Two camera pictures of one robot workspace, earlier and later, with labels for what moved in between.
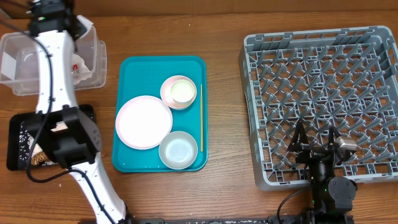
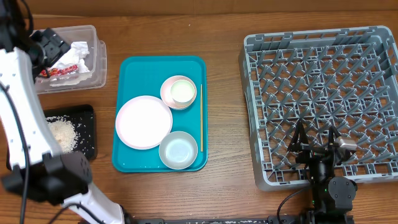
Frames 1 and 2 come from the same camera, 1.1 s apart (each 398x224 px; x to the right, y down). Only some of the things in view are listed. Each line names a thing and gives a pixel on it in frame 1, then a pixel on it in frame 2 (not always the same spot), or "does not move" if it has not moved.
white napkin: (83, 73) does not move
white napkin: (87, 23) -> (74, 56)
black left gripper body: (84, 27) -> (53, 48)
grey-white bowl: (178, 150) does not move
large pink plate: (143, 122) does not move
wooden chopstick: (201, 120) does not move
